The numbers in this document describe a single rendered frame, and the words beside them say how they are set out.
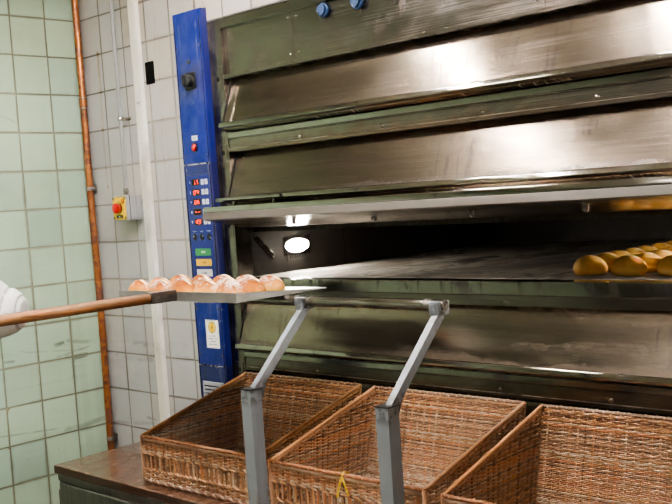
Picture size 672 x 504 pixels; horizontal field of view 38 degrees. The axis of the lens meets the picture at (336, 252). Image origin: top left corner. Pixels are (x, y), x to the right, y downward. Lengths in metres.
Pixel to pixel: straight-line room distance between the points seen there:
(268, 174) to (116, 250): 0.98
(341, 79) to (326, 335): 0.83
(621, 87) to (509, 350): 0.77
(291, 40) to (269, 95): 0.20
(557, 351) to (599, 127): 0.60
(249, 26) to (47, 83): 1.06
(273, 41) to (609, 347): 1.54
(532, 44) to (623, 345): 0.83
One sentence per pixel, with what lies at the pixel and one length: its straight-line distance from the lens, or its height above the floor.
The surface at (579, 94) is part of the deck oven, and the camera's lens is 2.64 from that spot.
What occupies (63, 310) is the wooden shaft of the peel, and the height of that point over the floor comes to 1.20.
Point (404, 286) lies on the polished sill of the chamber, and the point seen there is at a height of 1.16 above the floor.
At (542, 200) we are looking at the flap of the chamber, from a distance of 2.52.
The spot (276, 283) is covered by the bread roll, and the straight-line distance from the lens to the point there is 2.85.
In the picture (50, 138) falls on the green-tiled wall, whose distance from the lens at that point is 4.18.
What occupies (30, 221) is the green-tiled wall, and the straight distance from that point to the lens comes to 4.11.
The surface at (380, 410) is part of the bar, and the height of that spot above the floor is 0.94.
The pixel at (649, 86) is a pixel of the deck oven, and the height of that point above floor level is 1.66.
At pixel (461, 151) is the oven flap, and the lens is 2.85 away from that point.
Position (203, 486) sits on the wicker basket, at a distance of 3.06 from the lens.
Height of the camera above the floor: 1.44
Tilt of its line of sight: 3 degrees down
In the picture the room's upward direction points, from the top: 4 degrees counter-clockwise
